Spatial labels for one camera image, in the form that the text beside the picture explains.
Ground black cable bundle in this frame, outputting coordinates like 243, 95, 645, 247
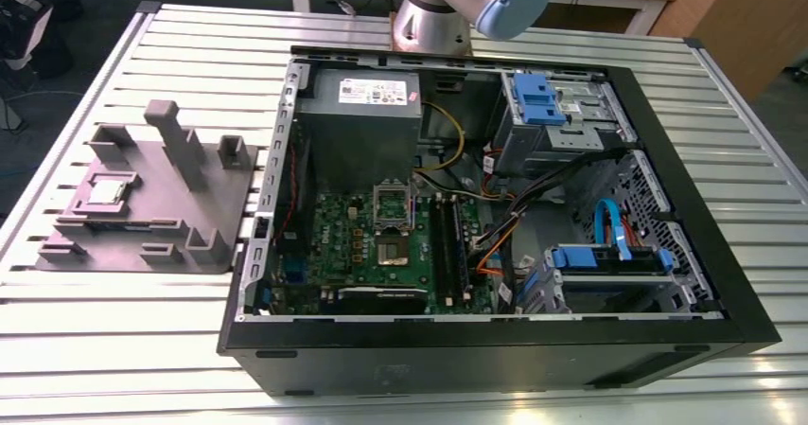
471, 150, 638, 251

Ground yellow wire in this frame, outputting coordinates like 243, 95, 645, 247
415, 101, 466, 173

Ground black graphics card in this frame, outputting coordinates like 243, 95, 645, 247
318, 283, 429, 316

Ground blue drive carrier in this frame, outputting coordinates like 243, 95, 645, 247
511, 72, 567, 127

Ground black PC case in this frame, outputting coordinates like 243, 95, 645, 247
215, 44, 783, 398

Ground grey parts rack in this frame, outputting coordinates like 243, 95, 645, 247
34, 98, 270, 274

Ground grey metal drive cage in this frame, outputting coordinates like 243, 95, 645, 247
490, 69, 638, 175

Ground metal socket cover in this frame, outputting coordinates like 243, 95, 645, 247
370, 177, 415, 236

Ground hard disk in blue carrier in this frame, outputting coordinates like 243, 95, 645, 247
545, 246, 675, 275

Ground orange wires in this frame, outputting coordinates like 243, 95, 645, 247
475, 249, 506, 279

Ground metal disk bay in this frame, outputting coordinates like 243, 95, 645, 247
519, 244, 721, 315

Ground black RAM slot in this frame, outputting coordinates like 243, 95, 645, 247
430, 195, 447, 303
450, 196, 467, 303
439, 195, 458, 303

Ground blue wire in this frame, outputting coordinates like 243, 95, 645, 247
593, 197, 633, 261

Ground brown wooden cabinet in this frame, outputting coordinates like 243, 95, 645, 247
654, 0, 808, 107

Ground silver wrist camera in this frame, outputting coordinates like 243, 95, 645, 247
0, 0, 57, 45

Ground green motherboard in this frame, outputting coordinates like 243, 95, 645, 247
263, 178, 499, 315

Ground silver square CPU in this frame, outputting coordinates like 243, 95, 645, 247
85, 181, 127, 204

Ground grey power supply unit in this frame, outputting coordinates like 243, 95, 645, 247
295, 67, 422, 199

